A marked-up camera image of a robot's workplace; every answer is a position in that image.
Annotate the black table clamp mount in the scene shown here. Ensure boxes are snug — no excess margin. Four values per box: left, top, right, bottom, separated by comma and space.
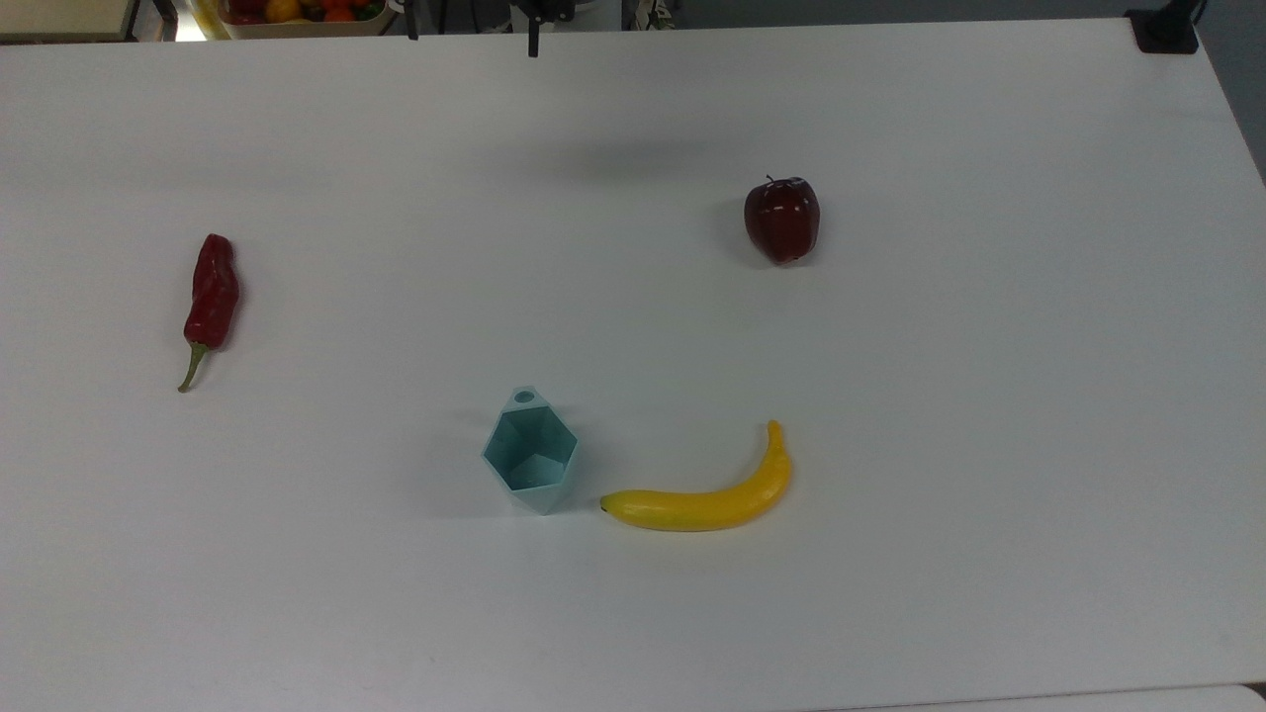
1127, 0, 1206, 55

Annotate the dark red apple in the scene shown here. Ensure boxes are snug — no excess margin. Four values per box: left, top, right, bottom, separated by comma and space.
744, 175, 821, 266

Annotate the yellow banana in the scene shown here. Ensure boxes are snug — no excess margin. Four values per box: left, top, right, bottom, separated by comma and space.
599, 420, 793, 533

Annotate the bowl of mixed fruit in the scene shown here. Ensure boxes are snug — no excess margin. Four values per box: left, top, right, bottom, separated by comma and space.
211, 0, 399, 41

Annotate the light wooden side table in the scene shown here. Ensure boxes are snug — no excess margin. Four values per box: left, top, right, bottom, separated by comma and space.
0, 0, 141, 44

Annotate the light blue faceted mug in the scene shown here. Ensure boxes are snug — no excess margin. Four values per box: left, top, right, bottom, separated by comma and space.
481, 386, 580, 516

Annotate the red chili pepper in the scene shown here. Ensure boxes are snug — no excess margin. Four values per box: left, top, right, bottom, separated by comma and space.
177, 233, 241, 394

